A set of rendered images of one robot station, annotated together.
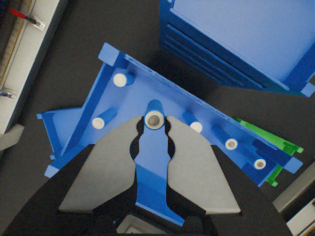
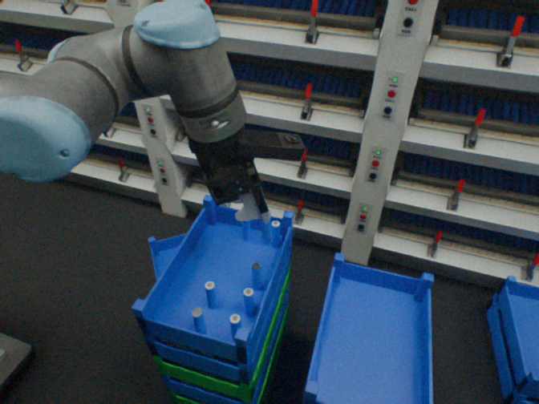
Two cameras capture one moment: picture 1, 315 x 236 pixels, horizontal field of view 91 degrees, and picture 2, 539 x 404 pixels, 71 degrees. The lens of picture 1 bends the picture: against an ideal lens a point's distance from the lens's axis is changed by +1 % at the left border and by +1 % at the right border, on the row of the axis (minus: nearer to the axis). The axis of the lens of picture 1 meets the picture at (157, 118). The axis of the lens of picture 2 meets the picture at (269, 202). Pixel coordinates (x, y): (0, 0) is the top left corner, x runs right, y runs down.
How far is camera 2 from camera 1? 0.62 m
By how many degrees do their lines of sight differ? 53
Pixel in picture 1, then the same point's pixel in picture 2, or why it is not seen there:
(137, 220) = (12, 364)
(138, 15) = not seen: hidden behind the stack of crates
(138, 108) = (254, 252)
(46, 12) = (310, 225)
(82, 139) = (220, 223)
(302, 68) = not seen: outside the picture
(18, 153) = (148, 212)
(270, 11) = (375, 363)
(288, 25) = (372, 388)
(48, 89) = not seen: hidden behind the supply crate
